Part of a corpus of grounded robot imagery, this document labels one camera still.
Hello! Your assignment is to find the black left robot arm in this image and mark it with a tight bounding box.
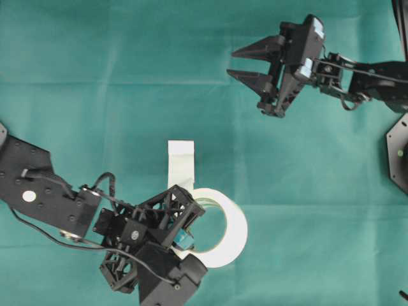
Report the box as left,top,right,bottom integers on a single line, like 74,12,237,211
1,127,207,293

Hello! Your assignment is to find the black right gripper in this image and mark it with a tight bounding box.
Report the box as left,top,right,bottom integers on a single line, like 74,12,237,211
226,22,312,118

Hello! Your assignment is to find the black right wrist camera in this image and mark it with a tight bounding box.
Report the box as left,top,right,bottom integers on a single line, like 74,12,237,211
292,14,325,79

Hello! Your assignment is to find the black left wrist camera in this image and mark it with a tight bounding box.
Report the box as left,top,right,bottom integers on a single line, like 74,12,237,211
136,244,208,306

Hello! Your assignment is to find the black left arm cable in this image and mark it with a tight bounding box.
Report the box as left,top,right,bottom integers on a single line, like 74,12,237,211
9,170,179,284

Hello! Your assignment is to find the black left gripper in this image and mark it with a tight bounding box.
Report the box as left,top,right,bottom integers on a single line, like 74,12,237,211
93,185,205,293

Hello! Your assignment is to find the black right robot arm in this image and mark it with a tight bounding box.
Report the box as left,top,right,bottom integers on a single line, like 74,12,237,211
227,14,407,118

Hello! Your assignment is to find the white duct tape roll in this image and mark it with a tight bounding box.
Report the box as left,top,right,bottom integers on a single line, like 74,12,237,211
168,140,248,268

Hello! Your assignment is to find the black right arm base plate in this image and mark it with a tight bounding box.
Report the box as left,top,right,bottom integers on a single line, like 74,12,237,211
386,113,407,194

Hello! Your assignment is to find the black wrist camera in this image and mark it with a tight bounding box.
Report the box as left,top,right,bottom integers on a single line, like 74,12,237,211
136,244,208,306
292,14,325,79

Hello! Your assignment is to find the green table cloth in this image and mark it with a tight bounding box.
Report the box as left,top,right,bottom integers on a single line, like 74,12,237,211
1,1,407,305

